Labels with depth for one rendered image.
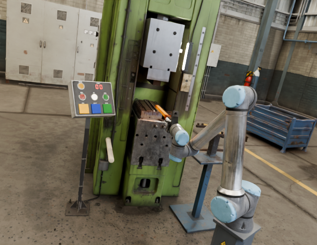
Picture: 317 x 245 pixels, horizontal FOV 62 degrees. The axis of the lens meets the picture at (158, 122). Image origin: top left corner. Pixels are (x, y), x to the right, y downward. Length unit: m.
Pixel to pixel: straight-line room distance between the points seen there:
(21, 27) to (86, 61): 1.69
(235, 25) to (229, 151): 8.89
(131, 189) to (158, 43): 1.39
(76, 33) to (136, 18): 5.13
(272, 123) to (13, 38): 6.23
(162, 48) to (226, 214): 1.43
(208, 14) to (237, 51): 7.81
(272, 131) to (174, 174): 3.38
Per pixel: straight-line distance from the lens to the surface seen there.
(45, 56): 7.44
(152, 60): 2.30
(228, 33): 10.01
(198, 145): 1.76
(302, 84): 10.79
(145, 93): 2.83
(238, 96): 1.38
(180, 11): 2.50
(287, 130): 5.68
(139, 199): 2.70
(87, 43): 7.50
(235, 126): 1.41
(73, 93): 2.07
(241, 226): 1.75
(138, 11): 2.41
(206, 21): 2.59
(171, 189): 2.97
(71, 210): 2.62
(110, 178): 2.76
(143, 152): 2.44
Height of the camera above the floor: 1.56
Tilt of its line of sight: 16 degrees down
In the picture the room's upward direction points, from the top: 11 degrees clockwise
